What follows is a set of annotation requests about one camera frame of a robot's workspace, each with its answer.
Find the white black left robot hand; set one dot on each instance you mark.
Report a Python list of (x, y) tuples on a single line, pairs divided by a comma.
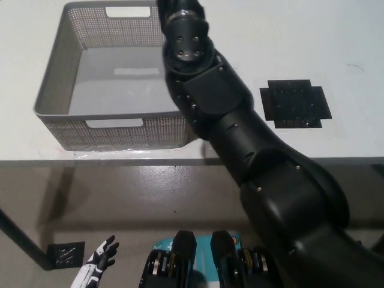
[(96, 267)]

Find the black table leg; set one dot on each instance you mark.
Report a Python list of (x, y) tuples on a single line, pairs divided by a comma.
[(24, 243)]

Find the black teal robot body blocks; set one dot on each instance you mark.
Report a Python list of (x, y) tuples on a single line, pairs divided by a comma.
[(186, 249)]

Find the grey perforated plastic basket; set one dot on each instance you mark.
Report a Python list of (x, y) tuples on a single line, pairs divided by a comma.
[(105, 90)]

